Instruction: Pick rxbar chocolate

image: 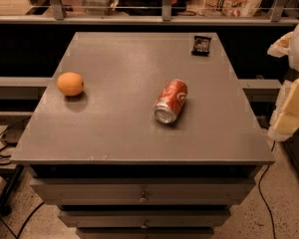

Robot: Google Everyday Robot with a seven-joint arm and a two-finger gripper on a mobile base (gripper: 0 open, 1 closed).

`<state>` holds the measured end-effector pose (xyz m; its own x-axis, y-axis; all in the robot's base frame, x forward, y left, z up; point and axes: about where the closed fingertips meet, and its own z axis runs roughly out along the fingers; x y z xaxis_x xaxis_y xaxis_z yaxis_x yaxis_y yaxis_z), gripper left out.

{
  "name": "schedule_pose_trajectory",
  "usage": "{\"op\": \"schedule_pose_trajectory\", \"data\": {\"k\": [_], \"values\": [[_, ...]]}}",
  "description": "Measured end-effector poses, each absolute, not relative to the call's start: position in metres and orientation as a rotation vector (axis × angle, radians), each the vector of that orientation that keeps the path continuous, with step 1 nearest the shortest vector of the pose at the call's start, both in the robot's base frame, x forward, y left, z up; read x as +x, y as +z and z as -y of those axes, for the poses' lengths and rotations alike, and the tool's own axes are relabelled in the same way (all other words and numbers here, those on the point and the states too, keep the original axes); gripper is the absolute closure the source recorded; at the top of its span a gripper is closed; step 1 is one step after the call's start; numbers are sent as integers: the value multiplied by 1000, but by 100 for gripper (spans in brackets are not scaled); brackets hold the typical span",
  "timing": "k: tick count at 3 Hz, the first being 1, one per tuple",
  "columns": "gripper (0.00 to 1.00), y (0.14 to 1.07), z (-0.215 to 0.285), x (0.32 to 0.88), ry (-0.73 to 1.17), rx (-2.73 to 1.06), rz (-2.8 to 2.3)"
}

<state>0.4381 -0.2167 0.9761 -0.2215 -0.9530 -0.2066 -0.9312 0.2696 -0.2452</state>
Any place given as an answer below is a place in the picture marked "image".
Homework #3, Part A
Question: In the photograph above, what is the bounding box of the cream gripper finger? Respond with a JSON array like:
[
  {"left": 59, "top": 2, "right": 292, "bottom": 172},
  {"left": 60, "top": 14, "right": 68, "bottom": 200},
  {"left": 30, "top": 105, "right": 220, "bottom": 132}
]
[
  {"left": 267, "top": 32, "right": 293, "bottom": 58},
  {"left": 268, "top": 78, "right": 299, "bottom": 141}
]

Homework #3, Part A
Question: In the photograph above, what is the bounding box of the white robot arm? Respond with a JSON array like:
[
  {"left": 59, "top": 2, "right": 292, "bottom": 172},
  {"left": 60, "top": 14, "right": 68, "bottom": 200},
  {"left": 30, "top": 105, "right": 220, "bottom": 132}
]
[{"left": 267, "top": 23, "right": 299, "bottom": 141}]

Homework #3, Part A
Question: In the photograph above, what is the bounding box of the red soda can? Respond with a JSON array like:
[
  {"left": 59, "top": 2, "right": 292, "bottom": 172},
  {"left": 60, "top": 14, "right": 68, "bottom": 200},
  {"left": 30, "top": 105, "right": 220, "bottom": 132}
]
[{"left": 153, "top": 79, "right": 187, "bottom": 123}]

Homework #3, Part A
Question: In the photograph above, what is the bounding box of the black bag behind glass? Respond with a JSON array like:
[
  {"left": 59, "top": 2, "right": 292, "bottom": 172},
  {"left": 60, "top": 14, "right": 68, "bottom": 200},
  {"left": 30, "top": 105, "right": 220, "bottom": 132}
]
[{"left": 116, "top": 0, "right": 189, "bottom": 16}]

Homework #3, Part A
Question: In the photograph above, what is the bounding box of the round metal drawer knob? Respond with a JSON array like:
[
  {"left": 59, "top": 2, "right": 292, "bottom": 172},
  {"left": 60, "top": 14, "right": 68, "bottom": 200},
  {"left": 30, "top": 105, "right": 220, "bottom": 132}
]
[{"left": 139, "top": 191, "right": 149, "bottom": 203}]

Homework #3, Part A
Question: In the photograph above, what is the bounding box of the grey drawer cabinet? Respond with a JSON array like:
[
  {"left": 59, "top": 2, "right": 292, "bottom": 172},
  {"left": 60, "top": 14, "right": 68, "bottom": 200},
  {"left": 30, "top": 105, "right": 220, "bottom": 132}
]
[{"left": 12, "top": 33, "right": 273, "bottom": 239}]

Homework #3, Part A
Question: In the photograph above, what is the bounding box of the lower metal drawer knob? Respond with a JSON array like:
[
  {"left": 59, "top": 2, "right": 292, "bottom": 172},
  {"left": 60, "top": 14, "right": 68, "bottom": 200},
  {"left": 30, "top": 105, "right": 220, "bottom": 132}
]
[{"left": 140, "top": 219, "right": 149, "bottom": 229}]

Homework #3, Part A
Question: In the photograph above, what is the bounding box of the orange fruit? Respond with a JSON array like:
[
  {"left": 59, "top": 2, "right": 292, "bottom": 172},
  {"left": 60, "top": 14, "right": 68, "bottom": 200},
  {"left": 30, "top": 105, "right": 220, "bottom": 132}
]
[{"left": 57, "top": 72, "right": 84, "bottom": 97}]

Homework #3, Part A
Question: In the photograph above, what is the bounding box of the metal railing frame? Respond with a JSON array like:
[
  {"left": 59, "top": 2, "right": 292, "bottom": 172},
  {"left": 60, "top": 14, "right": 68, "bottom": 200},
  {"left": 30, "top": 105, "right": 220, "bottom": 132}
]
[{"left": 0, "top": 0, "right": 299, "bottom": 26}]

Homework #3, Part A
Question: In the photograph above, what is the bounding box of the black floor cable right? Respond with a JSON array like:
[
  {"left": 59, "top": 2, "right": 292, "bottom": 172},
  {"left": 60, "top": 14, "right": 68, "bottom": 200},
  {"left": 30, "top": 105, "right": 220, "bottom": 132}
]
[{"left": 257, "top": 140, "right": 277, "bottom": 239}]

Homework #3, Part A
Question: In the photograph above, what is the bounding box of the black floor cables left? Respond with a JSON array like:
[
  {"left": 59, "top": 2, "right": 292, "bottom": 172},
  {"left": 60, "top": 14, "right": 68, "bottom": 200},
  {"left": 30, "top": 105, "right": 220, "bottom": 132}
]
[{"left": 0, "top": 117, "right": 46, "bottom": 239}]

